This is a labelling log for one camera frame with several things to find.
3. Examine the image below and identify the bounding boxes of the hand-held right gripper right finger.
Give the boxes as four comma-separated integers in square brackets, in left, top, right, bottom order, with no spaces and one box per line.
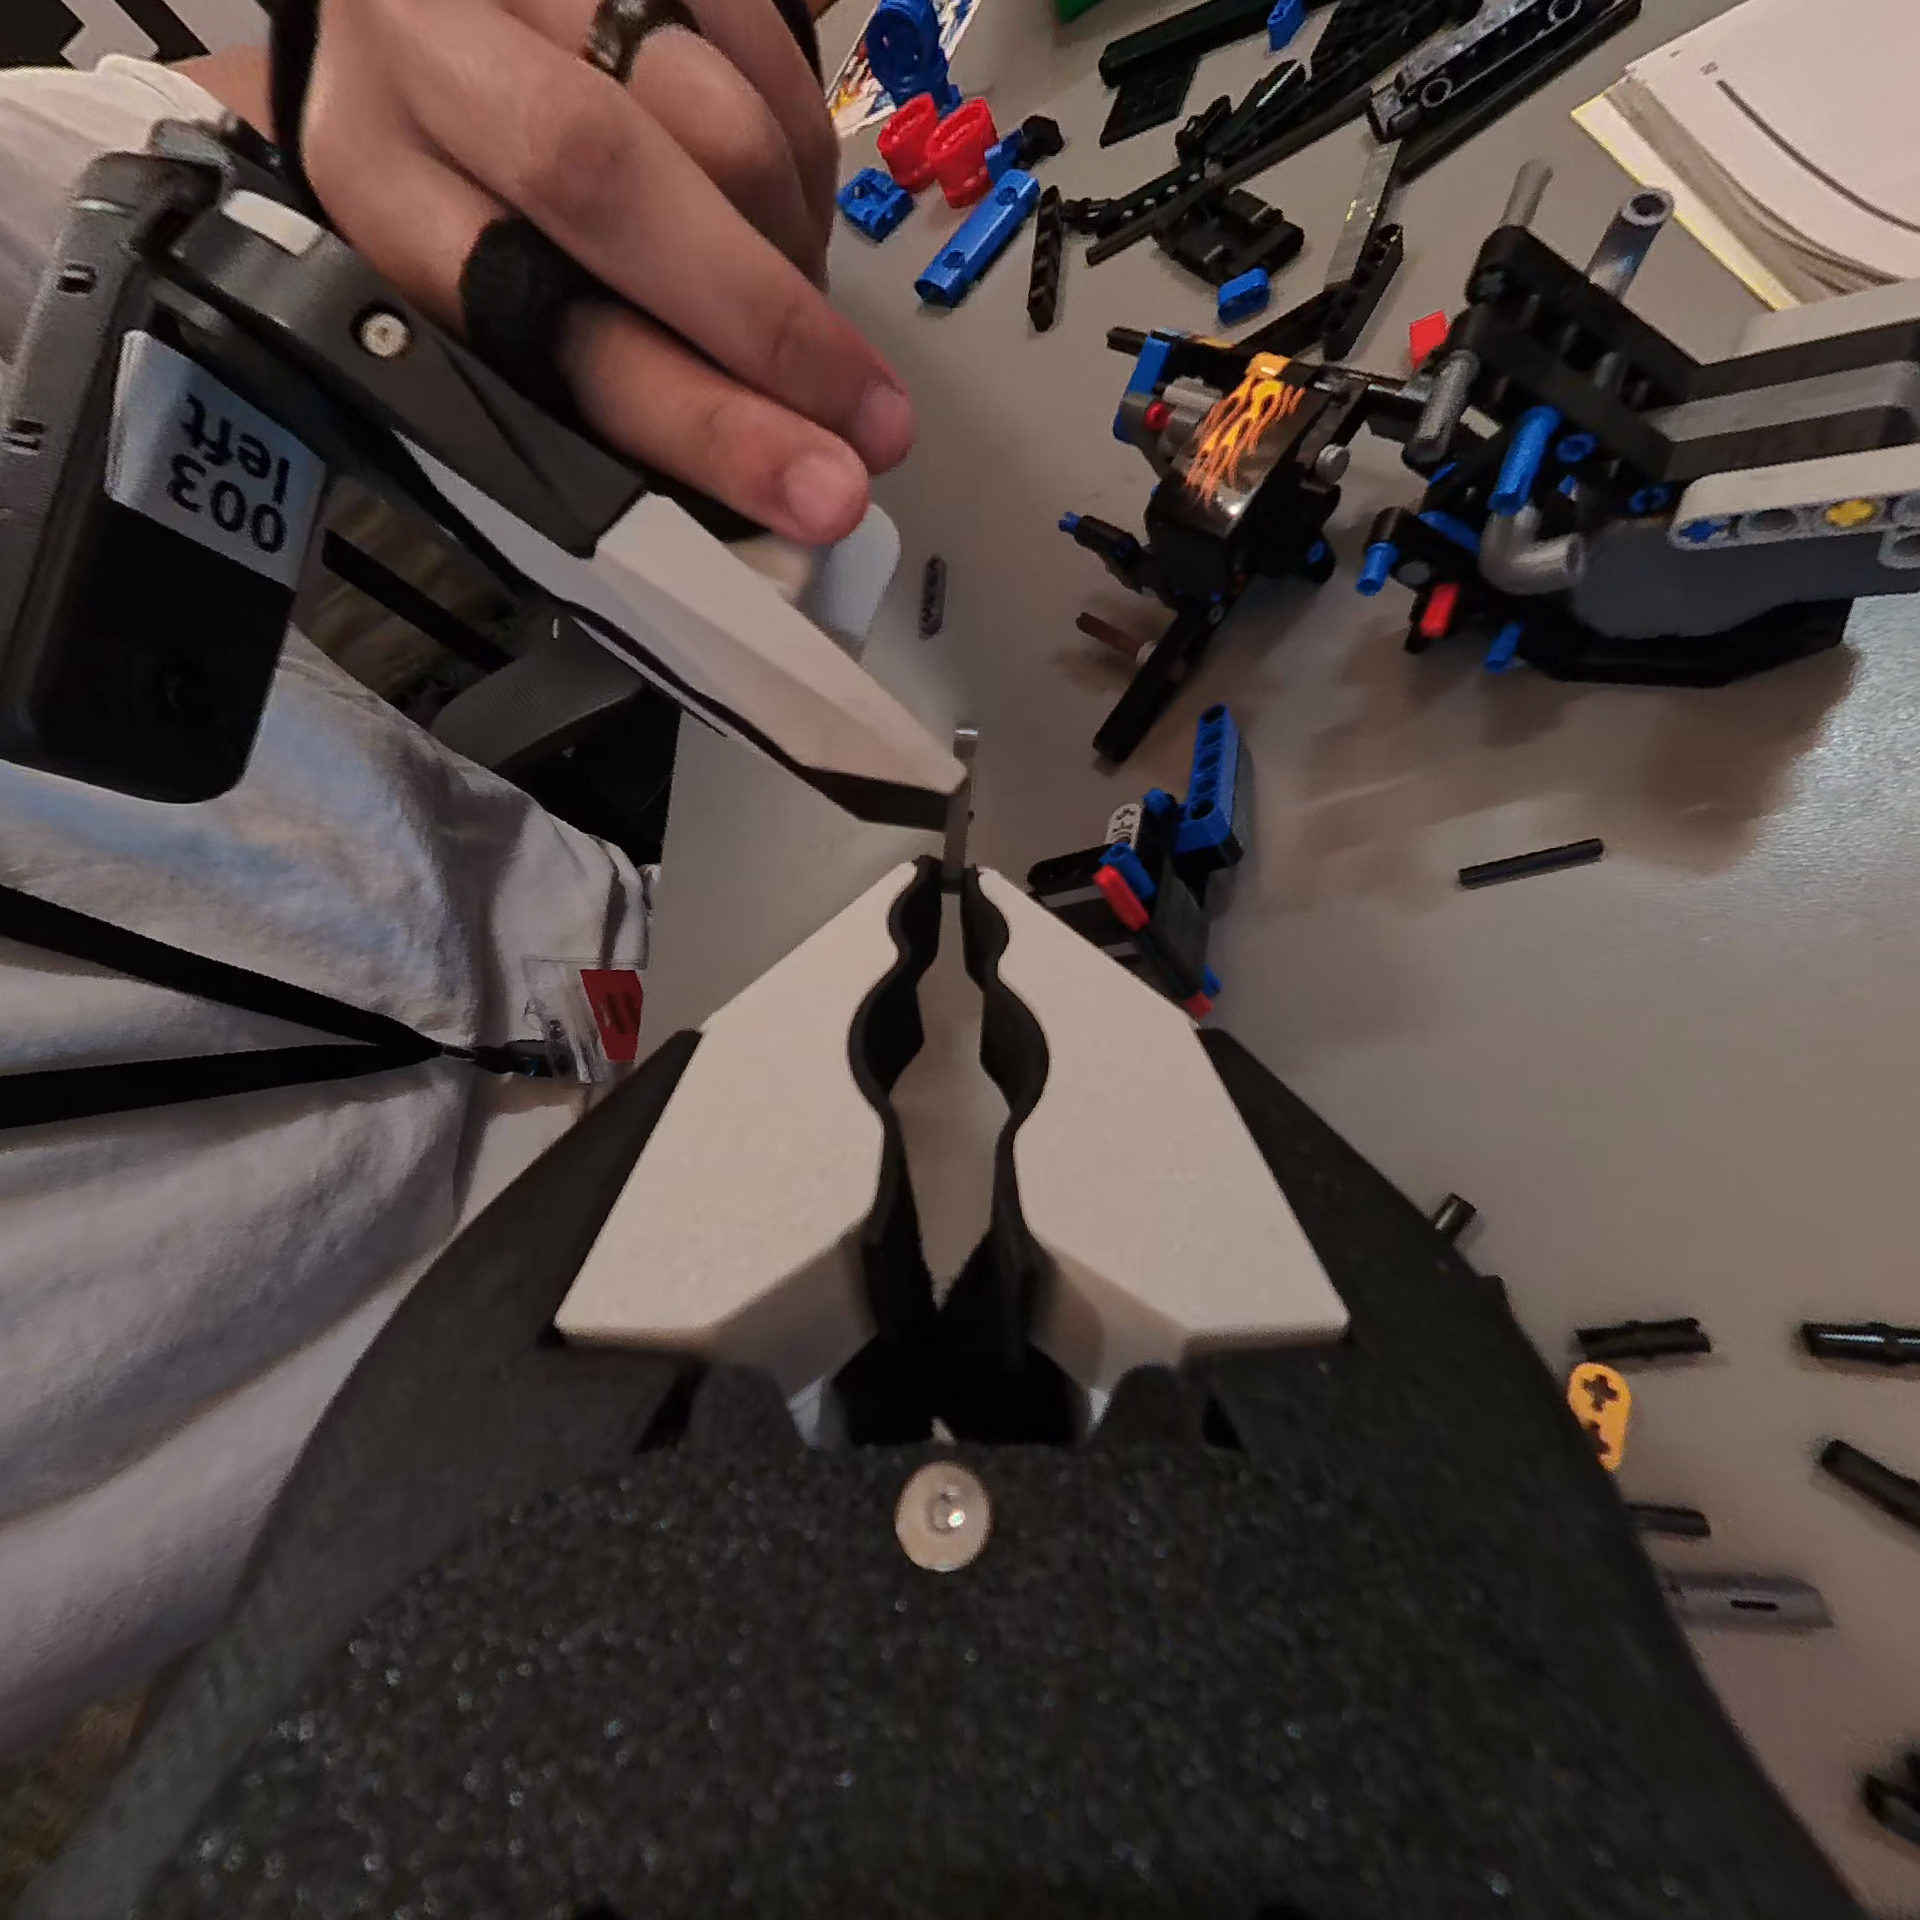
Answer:
[971,867,1352,1402]

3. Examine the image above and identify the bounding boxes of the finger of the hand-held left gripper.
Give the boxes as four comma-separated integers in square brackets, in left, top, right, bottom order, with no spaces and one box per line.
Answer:
[589,516,970,798]
[564,603,970,827]

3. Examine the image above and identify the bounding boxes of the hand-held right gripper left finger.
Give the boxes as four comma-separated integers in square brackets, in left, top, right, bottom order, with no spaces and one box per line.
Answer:
[551,859,942,1362]

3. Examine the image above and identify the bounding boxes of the grey lego axle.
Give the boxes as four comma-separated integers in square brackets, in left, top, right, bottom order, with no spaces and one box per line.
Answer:
[939,726,986,906]

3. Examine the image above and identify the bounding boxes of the small black blue lego assembly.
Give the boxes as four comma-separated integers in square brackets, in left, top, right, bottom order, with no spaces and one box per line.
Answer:
[1027,704,1256,1025]

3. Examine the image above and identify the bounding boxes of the yellow lego connector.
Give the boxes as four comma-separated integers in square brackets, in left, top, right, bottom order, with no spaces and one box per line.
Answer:
[1565,1360,1634,1472]

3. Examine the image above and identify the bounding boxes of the scattered black lego pins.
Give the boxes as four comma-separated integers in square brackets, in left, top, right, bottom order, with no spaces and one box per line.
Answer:
[1428,1190,1920,1850]

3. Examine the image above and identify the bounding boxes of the long black lego axle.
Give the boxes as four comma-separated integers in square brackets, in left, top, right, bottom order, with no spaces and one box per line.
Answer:
[1455,834,1610,892]

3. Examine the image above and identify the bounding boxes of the flame-printed black lego assembly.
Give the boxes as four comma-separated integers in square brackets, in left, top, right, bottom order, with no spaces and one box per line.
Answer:
[1055,321,1422,770]

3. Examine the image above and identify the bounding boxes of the pile of loose lego pieces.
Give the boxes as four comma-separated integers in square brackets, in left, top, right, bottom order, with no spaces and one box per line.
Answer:
[831,0,1647,341]

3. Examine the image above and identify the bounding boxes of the grey lego beam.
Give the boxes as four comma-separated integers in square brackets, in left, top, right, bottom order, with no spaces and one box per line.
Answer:
[1659,1571,1836,1635]

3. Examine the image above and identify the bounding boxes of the large grey black lego assembly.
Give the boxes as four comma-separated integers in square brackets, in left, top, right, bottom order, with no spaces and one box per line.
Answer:
[1352,157,1920,694]

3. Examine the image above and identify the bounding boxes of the person's left hand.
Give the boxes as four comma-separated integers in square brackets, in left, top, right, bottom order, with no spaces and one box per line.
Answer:
[180,0,922,547]

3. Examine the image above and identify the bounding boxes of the black chair armrest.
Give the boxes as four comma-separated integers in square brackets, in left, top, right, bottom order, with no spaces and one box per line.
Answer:
[319,525,686,867]

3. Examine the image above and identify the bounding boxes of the clear badge holder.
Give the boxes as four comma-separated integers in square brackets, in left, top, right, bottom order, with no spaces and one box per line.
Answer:
[516,952,652,1085]

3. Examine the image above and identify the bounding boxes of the person's light grey shirt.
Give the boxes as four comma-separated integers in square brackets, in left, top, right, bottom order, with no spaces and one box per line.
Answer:
[0,59,655,1776]

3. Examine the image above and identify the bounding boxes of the flame sticker sheet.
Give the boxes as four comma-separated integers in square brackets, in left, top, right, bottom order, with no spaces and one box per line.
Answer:
[821,0,986,139]

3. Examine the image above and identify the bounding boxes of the white instruction booklet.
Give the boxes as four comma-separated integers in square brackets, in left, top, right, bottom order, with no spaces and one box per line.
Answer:
[1570,0,1920,314]

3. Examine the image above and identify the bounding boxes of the black lanyard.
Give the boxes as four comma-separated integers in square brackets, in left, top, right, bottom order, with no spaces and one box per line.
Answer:
[0,885,581,1133]

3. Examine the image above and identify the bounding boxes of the dark finger ring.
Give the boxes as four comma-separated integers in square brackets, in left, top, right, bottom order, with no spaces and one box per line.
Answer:
[582,0,702,80]

